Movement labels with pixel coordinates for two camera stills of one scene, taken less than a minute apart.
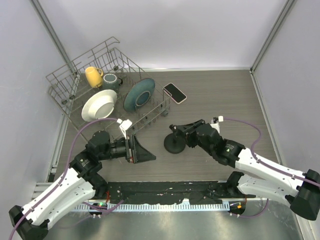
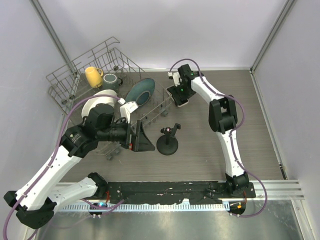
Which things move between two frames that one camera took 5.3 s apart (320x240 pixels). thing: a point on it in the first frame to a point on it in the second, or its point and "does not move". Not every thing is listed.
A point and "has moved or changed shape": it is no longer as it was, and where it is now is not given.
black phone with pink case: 176,94 has moved or changed shape
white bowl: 99,105 does not move
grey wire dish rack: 103,89 does not move
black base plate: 149,192 does not move
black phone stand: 174,142 has moved or changed shape
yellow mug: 94,76 does not move
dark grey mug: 111,82 does not move
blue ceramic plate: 138,94 does not move
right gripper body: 192,139 to 187,93
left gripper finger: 141,154 to 143,143
